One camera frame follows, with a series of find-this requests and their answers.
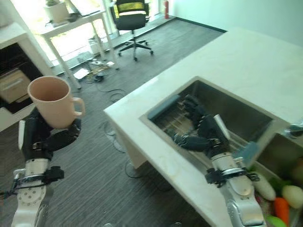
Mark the pale yellow toy onion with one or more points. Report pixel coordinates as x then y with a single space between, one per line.
293 195

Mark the bright green toy vegetable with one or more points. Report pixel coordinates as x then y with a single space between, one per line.
274 221

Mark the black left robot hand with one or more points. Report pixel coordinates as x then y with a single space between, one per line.
35 134

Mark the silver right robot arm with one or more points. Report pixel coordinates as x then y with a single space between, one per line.
241 196

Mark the red fire extinguisher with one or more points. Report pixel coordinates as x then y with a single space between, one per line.
166 9

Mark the white kitchen island counter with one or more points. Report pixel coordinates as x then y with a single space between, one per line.
236 61

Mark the orange toy carrot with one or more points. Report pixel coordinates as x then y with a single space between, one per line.
282 209

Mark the pink plastic mug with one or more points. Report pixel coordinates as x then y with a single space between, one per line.
53 104

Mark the blue-ended sink drying rack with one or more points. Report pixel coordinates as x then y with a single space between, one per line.
169 118

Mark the white flat paper sheet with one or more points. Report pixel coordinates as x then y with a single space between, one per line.
81 73

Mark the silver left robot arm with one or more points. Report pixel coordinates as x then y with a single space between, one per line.
29 196

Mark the white box under desk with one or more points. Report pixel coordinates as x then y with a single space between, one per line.
95 46

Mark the beige dishwasher drawer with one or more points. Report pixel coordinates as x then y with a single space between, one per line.
14 86

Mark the stainless steel sink basin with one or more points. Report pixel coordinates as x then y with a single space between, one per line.
236 111

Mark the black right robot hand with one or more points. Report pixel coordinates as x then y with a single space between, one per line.
210 132

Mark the dark faucet base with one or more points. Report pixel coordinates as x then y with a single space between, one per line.
294 131

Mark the steel sink basin with vegetables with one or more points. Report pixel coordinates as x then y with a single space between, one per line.
279 151

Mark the white cabinet with dishwasher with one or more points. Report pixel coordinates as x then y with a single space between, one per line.
14 47

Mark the white plant pot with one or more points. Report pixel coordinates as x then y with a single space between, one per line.
56 11

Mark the black office chair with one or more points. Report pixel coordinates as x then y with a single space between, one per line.
130 19

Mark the white toy radish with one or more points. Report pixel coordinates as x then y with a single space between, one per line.
265 186

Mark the black round floor device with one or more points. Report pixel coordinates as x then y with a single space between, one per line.
100 76

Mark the white desk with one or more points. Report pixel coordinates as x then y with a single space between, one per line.
78 22

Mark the dark green toy leaves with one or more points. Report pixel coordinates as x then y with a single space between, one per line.
279 184

